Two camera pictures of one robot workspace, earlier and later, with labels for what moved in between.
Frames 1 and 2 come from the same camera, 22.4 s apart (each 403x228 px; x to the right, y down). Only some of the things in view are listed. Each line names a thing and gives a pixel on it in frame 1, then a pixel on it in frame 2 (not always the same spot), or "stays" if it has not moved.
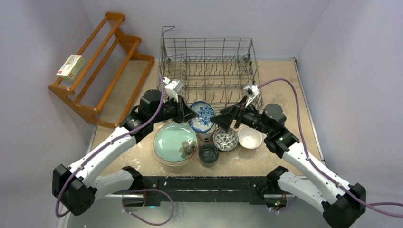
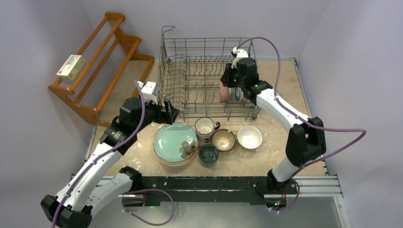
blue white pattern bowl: (202, 123) -> (239, 93)
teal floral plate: (176, 143) stays
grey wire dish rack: (219, 71) stays
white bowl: (249, 137) stays
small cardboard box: (71, 67) stays
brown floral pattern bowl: (225, 140) -> (224, 92)
